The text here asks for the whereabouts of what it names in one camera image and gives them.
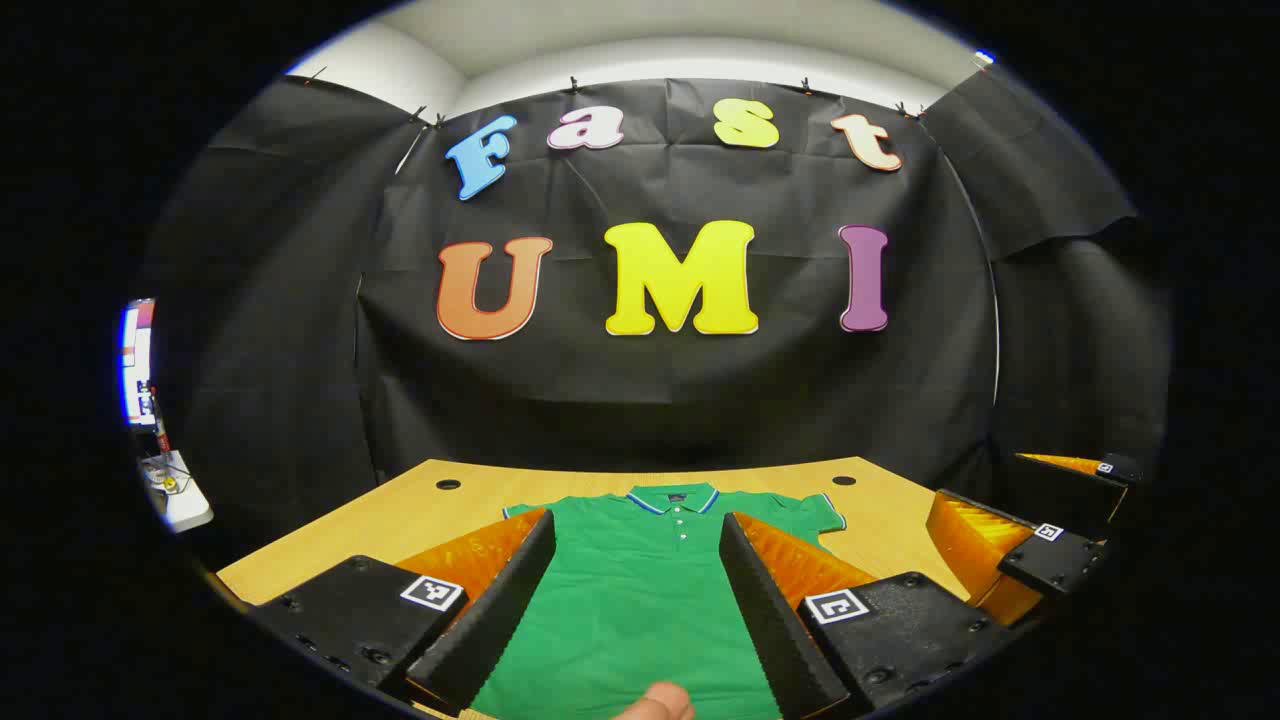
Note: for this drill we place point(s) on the thin red bottle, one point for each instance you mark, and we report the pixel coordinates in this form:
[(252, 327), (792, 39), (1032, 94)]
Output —
[(160, 430)]

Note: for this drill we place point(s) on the row of black cloth clips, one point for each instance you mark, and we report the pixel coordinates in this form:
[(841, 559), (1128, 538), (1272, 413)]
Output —
[(573, 85)]

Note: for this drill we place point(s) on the green T-shirt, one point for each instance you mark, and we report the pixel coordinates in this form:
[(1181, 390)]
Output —
[(640, 600)]

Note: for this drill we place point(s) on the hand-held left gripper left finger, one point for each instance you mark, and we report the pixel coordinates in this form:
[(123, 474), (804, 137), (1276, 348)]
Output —
[(500, 610)]

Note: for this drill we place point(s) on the white side table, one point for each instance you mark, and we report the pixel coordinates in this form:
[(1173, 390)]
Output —
[(188, 508)]

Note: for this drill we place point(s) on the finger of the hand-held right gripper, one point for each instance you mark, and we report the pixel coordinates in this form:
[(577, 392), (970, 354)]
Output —
[(1122, 472), (1060, 560)]

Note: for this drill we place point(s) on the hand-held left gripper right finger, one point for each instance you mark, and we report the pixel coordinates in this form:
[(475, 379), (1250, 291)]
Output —
[(775, 620)]

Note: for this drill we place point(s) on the black backdrop cloth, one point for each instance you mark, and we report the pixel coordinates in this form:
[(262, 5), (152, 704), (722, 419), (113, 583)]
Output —
[(700, 400)]

